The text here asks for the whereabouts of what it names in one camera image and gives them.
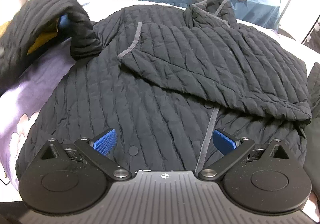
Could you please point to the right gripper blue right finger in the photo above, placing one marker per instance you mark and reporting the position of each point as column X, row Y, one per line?
column 234, row 150

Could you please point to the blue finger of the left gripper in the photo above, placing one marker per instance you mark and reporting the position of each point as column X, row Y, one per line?
column 64, row 22

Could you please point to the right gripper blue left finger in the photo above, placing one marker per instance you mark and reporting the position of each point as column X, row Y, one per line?
column 95, row 150

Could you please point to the dark quilted puffer jacket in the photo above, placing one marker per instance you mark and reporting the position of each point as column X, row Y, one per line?
column 163, row 78

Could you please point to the black wire storage rack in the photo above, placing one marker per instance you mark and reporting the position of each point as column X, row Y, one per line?
column 312, row 40

